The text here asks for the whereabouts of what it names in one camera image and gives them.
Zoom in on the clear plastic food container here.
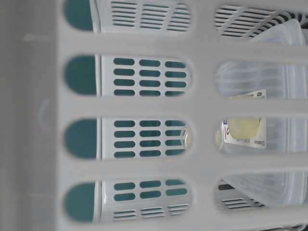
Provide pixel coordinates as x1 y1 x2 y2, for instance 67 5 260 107
215 19 308 207

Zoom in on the white plastic shopping basket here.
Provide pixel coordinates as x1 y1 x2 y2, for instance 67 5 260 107
0 0 308 231

